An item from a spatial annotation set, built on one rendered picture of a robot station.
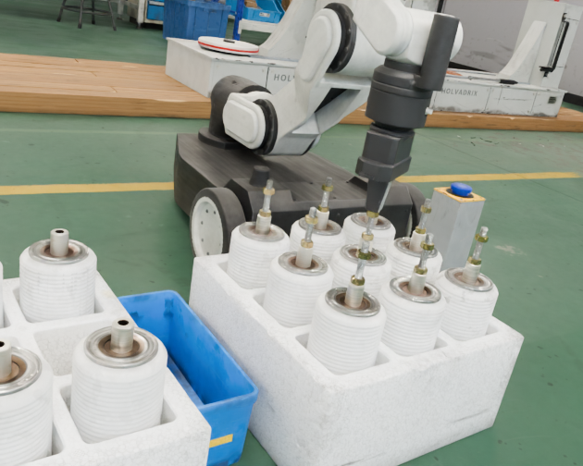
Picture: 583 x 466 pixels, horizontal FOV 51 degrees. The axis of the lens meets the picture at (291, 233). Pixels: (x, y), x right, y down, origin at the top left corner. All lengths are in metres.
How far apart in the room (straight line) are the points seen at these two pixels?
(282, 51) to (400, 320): 2.50
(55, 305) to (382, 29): 0.56
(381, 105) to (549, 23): 3.74
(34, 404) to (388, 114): 0.57
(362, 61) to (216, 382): 0.73
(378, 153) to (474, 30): 6.75
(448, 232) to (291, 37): 2.22
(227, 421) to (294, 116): 0.82
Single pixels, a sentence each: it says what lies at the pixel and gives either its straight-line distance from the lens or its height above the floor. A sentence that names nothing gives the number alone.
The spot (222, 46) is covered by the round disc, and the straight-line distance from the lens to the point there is 3.06.
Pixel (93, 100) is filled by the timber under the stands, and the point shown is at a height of 0.06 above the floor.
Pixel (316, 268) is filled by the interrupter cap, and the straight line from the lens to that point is 0.90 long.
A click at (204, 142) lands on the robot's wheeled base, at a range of 1.79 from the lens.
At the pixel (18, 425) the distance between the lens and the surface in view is 0.63.
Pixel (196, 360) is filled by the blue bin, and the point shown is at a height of 0.06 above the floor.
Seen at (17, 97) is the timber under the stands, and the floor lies 0.06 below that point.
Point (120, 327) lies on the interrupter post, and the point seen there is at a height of 0.28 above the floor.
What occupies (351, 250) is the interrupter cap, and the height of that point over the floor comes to 0.25.
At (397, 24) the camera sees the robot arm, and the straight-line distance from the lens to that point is 0.85.
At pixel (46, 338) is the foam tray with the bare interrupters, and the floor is 0.16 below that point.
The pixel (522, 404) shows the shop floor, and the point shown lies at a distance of 1.22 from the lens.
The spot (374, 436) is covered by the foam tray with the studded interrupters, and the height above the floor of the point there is 0.08.
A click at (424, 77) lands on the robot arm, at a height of 0.54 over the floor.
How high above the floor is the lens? 0.63
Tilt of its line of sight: 22 degrees down
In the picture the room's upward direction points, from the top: 10 degrees clockwise
